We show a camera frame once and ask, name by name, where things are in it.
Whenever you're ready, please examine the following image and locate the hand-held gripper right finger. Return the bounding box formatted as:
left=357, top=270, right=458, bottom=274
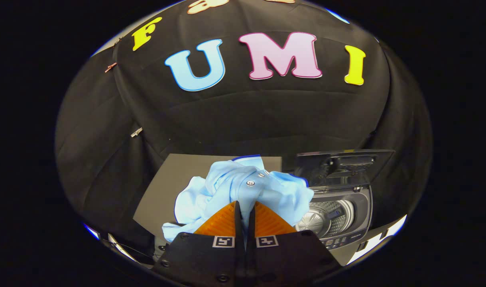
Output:
left=246, top=201, right=341, bottom=285

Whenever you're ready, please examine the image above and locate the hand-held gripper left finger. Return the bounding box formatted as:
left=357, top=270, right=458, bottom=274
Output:
left=153, top=201, right=246, bottom=285

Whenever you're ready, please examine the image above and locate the grey washing machine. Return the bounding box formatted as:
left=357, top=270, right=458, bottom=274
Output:
left=295, top=185, right=373, bottom=265

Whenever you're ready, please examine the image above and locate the black backdrop cloth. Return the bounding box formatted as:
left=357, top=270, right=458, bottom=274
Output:
left=55, top=0, right=433, bottom=240

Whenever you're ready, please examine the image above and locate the grey cabinet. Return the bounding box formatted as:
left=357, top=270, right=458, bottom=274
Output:
left=133, top=153, right=283, bottom=250

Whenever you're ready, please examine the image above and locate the light blue shirt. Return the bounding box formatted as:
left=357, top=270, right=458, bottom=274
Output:
left=162, top=155, right=314, bottom=242

